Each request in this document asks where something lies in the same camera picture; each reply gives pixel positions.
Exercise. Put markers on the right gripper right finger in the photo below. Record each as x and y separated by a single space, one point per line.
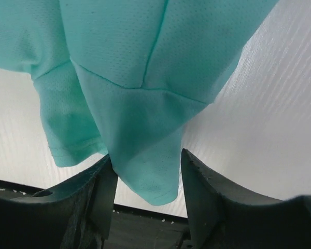
224 214

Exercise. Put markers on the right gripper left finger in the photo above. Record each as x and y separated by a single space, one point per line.
75 213

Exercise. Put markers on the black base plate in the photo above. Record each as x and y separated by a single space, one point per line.
132 228

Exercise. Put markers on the teal t shirt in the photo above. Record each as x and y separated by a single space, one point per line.
123 77

